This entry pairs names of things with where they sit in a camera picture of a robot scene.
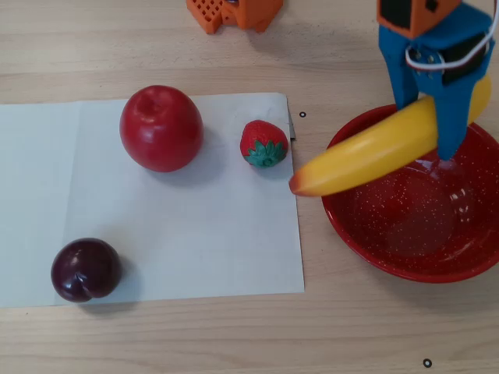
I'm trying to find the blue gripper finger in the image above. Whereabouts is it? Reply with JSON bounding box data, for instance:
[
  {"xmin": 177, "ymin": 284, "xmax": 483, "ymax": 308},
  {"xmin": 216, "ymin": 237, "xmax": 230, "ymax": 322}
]
[
  {"xmin": 412, "ymin": 67, "xmax": 489, "ymax": 163},
  {"xmin": 383, "ymin": 53, "xmax": 420, "ymax": 111}
]

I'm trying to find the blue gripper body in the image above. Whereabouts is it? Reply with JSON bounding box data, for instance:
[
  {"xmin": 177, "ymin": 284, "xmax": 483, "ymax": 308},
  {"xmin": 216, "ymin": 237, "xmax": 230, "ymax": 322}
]
[{"xmin": 377, "ymin": 2, "xmax": 494, "ymax": 85}]

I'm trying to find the yellow toy banana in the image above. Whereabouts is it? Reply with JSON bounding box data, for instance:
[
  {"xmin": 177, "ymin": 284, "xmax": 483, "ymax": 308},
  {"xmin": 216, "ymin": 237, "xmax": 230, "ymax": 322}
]
[{"xmin": 288, "ymin": 75, "xmax": 494, "ymax": 197}]

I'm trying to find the orange robot base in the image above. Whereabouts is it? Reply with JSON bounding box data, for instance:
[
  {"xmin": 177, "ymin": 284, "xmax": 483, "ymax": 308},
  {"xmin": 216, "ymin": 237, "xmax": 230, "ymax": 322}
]
[{"xmin": 186, "ymin": 0, "xmax": 285, "ymax": 36}]

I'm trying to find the red speckled bowl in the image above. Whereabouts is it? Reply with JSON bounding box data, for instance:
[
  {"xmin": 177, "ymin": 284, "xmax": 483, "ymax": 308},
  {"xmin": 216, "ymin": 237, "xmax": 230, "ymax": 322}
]
[{"xmin": 320, "ymin": 104, "xmax": 499, "ymax": 284}]

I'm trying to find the red toy strawberry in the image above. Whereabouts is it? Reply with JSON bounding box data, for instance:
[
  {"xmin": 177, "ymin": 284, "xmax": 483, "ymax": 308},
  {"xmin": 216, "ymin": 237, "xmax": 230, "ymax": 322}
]
[{"xmin": 239, "ymin": 119, "xmax": 290, "ymax": 170}]

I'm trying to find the red apple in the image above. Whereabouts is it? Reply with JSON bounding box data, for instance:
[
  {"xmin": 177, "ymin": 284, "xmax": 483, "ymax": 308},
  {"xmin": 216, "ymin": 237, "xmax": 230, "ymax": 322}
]
[{"xmin": 119, "ymin": 85, "xmax": 205, "ymax": 174}]

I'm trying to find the white paper sheet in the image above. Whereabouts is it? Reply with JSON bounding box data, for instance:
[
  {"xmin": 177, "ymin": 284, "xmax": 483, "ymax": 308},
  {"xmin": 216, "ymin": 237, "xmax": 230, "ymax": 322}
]
[{"xmin": 0, "ymin": 91, "xmax": 306, "ymax": 309}]

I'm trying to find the dark purple plum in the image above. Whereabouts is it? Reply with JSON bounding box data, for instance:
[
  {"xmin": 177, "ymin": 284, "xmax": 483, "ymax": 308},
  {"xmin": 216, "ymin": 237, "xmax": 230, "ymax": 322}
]
[{"xmin": 50, "ymin": 238, "xmax": 123, "ymax": 305}]

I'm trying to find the white red servo cable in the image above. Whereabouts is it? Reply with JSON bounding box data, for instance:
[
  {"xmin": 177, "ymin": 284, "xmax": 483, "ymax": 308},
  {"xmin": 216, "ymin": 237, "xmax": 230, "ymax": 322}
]
[{"xmin": 404, "ymin": 15, "xmax": 499, "ymax": 73}]

